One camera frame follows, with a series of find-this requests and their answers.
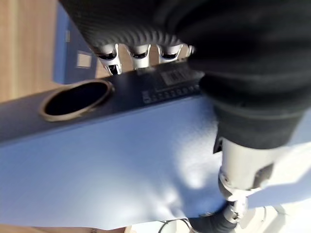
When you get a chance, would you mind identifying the light wooden cabinet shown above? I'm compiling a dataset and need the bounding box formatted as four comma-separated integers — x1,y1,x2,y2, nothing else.
0,0,60,104

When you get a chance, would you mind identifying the thin black cable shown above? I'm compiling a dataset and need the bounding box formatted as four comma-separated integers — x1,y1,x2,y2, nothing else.
158,216,192,233

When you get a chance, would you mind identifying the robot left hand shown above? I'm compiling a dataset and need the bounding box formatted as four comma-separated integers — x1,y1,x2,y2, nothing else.
58,0,311,233

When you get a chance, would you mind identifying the blue file folder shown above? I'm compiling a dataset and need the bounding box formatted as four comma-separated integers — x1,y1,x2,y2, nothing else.
0,63,311,231
52,3,113,85

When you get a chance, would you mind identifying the blue file folder, white label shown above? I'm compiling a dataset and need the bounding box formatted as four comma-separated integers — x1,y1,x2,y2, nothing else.
52,3,113,85

